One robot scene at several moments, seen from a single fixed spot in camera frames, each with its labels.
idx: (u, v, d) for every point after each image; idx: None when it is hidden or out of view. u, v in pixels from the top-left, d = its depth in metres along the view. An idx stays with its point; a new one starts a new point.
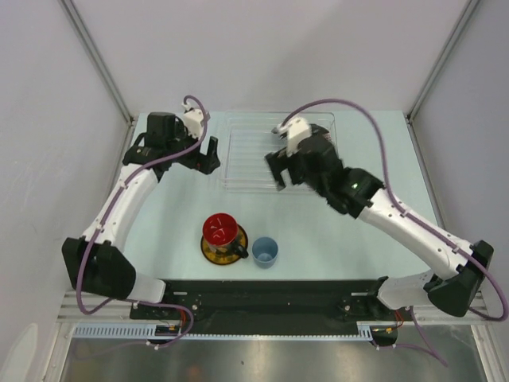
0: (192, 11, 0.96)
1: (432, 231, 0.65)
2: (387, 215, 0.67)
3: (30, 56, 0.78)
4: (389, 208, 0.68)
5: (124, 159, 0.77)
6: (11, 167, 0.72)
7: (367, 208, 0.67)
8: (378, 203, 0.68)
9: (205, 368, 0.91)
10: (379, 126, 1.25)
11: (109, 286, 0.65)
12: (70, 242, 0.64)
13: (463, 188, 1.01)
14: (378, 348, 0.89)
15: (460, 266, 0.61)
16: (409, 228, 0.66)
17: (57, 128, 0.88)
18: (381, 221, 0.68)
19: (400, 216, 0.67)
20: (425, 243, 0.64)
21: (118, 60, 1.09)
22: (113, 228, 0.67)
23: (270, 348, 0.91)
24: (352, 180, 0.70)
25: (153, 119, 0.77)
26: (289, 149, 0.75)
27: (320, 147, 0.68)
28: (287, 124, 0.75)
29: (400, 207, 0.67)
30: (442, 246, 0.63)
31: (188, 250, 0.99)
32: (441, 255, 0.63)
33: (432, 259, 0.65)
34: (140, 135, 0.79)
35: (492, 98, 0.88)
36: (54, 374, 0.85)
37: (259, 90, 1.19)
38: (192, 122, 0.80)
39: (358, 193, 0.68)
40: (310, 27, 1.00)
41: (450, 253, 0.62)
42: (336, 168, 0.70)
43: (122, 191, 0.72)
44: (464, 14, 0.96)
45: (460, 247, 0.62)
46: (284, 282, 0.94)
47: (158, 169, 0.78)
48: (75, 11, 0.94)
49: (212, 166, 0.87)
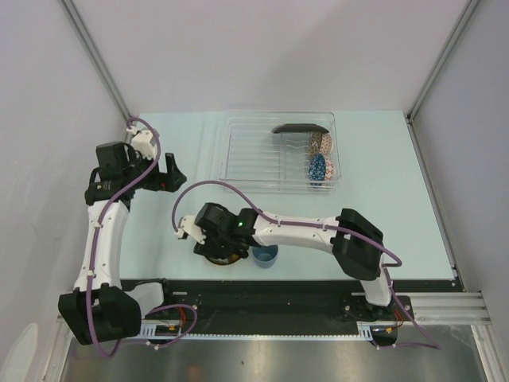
0: (190, 13, 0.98)
1: (304, 223, 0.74)
2: (268, 231, 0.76)
3: (31, 57, 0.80)
4: (268, 224, 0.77)
5: (88, 201, 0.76)
6: (11, 166, 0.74)
7: (254, 235, 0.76)
8: (259, 224, 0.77)
9: (206, 368, 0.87)
10: (379, 124, 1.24)
11: (120, 327, 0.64)
12: (64, 299, 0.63)
13: (461, 188, 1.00)
14: (378, 348, 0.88)
15: (332, 237, 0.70)
16: (287, 231, 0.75)
17: (56, 126, 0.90)
18: (273, 239, 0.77)
19: (277, 225, 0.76)
20: (302, 235, 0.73)
21: (119, 61, 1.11)
22: (104, 270, 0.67)
23: (270, 349, 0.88)
24: (238, 220, 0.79)
25: (104, 153, 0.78)
26: (198, 238, 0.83)
27: (203, 212, 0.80)
28: (180, 227, 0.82)
29: (274, 219, 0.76)
30: (315, 230, 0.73)
31: (187, 250, 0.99)
32: (316, 239, 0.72)
33: (316, 244, 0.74)
34: (95, 171, 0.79)
35: (491, 95, 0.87)
36: (54, 375, 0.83)
37: (258, 91, 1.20)
38: (143, 146, 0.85)
39: (246, 229, 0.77)
40: (307, 29, 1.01)
41: (322, 233, 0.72)
42: (225, 216, 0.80)
43: (99, 231, 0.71)
44: (464, 13, 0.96)
45: (327, 223, 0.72)
46: (284, 282, 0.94)
47: (125, 198, 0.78)
48: (75, 13, 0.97)
49: (176, 182, 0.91)
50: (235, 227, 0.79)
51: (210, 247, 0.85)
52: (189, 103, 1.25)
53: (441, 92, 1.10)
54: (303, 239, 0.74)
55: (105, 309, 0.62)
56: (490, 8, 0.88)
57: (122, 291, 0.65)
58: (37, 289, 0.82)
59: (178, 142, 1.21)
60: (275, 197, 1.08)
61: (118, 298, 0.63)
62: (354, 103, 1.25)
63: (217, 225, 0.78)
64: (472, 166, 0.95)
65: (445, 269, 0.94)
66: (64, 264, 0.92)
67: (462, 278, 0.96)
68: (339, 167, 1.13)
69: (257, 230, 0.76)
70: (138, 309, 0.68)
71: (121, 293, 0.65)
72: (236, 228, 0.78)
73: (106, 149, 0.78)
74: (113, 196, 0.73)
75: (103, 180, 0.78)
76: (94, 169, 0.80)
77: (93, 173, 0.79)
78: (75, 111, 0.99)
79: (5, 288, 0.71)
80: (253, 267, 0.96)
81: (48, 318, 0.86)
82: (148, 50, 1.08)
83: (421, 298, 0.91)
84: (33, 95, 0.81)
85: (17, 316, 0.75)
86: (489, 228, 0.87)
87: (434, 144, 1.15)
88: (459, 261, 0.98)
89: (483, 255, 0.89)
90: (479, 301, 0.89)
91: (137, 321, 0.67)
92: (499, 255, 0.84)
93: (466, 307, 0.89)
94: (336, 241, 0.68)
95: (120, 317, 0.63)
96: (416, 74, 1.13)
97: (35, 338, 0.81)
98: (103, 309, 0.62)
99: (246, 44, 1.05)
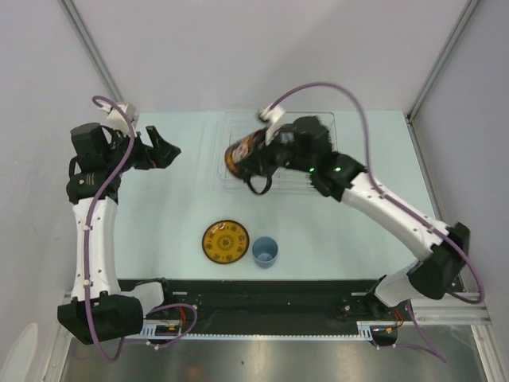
0: (190, 13, 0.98)
1: (409, 212, 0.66)
2: (366, 196, 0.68)
3: (30, 56, 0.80)
4: (369, 189, 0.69)
5: (71, 199, 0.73)
6: (11, 166, 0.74)
7: (347, 191, 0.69)
8: (360, 185, 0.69)
9: (206, 368, 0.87)
10: (380, 124, 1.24)
11: (123, 328, 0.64)
12: (63, 309, 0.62)
13: (462, 188, 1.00)
14: (378, 348, 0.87)
15: (435, 243, 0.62)
16: (387, 208, 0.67)
17: (56, 126, 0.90)
18: (364, 206, 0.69)
19: (378, 196, 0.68)
20: (402, 222, 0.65)
21: (118, 60, 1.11)
22: (101, 277, 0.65)
23: (270, 349, 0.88)
24: (337, 163, 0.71)
25: (79, 142, 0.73)
26: (268, 137, 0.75)
27: (314, 130, 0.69)
28: (267, 111, 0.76)
29: (380, 189, 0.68)
30: (418, 226, 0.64)
31: (188, 250, 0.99)
32: (415, 234, 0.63)
33: (406, 238, 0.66)
34: (74, 162, 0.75)
35: (491, 95, 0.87)
36: (54, 375, 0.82)
37: (259, 91, 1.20)
38: (115, 121, 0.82)
39: (340, 177, 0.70)
40: (307, 29, 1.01)
41: (425, 232, 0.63)
42: (328, 151, 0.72)
43: (90, 234, 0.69)
44: (464, 14, 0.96)
45: (436, 227, 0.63)
46: (284, 282, 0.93)
47: (111, 192, 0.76)
48: (75, 13, 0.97)
49: (166, 156, 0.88)
50: (330, 169, 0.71)
51: (272, 150, 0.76)
52: (189, 103, 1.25)
53: (441, 92, 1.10)
54: (398, 224, 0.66)
55: (105, 314, 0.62)
56: (490, 9, 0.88)
57: (121, 294, 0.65)
58: (37, 289, 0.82)
59: (179, 142, 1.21)
60: (276, 198, 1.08)
61: (118, 303, 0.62)
62: (354, 103, 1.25)
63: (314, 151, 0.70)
64: (473, 165, 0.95)
65: None
66: (64, 264, 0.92)
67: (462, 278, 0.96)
68: None
69: (355, 188, 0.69)
70: (138, 306, 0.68)
71: (118, 297, 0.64)
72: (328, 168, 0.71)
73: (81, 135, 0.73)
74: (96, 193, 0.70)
75: (85, 173, 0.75)
76: (71, 159, 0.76)
77: (71, 167, 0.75)
78: (75, 111, 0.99)
79: (5, 288, 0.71)
80: (254, 266, 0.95)
81: (48, 318, 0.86)
82: (148, 50, 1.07)
83: (420, 298, 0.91)
84: (32, 94, 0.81)
85: (17, 317, 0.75)
86: (489, 228, 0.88)
87: (434, 145, 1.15)
88: None
89: (483, 256, 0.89)
90: (478, 301, 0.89)
91: (138, 320, 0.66)
92: (499, 255, 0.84)
93: (466, 307, 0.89)
94: (437, 255, 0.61)
95: (122, 320, 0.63)
96: (416, 74, 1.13)
97: (36, 338, 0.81)
98: (104, 315, 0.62)
99: (246, 44, 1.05)
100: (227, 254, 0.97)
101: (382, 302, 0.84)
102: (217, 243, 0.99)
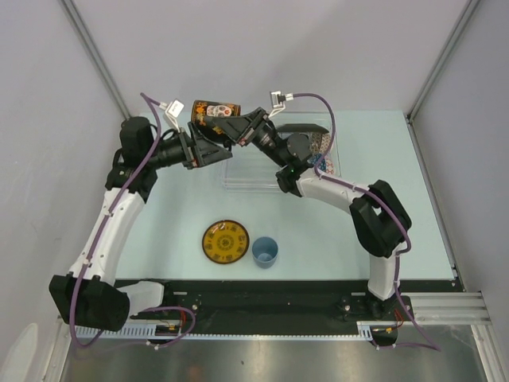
0: (190, 13, 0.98)
1: (336, 182, 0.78)
2: (309, 180, 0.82)
3: (31, 57, 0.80)
4: (311, 176, 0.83)
5: (106, 184, 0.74)
6: (11, 166, 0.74)
7: (297, 182, 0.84)
8: (306, 173, 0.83)
9: (206, 368, 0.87)
10: (379, 124, 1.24)
11: (102, 320, 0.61)
12: (56, 279, 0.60)
13: (462, 188, 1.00)
14: (378, 348, 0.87)
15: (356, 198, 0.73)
16: (324, 185, 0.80)
17: (56, 126, 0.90)
18: (312, 189, 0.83)
19: (317, 178, 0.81)
20: (333, 191, 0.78)
21: (119, 60, 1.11)
22: (101, 262, 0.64)
23: (270, 349, 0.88)
24: (297, 168, 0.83)
25: (124, 142, 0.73)
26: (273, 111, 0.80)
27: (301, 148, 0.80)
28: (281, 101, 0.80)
29: (317, 172, 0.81)
30: (345, 189, 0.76)
31: (188, 249, 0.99)
32: (343, 196, 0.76)
33: (342, 202, 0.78)
34: (118, 153, 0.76)
35: (491, 95, 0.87)
36: (54, 375, 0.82)
37: (259, 91, 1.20)
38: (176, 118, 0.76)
39: (291, 177, 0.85)
40: (308, 29, 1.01)
41: (350, 193, 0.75)
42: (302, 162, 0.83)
43: (109, 220, 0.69)
44: (464, 13, 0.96)
45: (356, 185, 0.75)
46: (281, 282, 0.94)
47: (143, 190, 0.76)
48: (76, 13, 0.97)
49: (207, 155, 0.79)
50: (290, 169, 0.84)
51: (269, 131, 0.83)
52: (188, 103, 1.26)
53: (441, 92, 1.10)
54: (334, 194, 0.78)
55: (90, 300, 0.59)
56: (490, 10, 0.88)
57: (113, 286, 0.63)
58: (36, 290, 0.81)
59: None
60: (276, 198, 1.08)
61: (105, 297, 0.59)
62: (354, 103, 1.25)
63: (294, 160, 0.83)
64: (473, 165, 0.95)
65: (444, 270, 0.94)
66: (64, 264, 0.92)
67: (462, 278, 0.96)
68: (339, 166, 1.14)
69: (301, 177, 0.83)
70: (125, 305, 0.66)
71: (109, 287, 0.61)
72: (292, 171, 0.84)
73: (128, 129, 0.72)
74: (125, 184, 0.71)
75: (127, 167, 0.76)
76: (118, 150, 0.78)
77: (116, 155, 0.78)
78: (76, 111, 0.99)
79: (5, 287, 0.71)
80: (254, 266, 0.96)
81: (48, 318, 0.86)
82: (148, 50, 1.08)
83: (421, 298, 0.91)
84: (33, 94, 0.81)
85: (17, 317, 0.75)
86: (488, 228, 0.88)
87: (434, 145, 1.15)
88: (459, 261, 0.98)
89: (483, 256, 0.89)
90: (478, 301, 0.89)
91: (119, 317, 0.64)
92: (499, 256, 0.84)
93: (466, 307, 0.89)
94: (358, 201, 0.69)
95: (104, 312, 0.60)
96: (416, 74, 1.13)
97: (36, 338, 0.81)
98: (88, 298, 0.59)
99: (246, 44, 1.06)
100: (227, 254, 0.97)
101: (373, 294, 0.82)
102: (217, 243, 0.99)
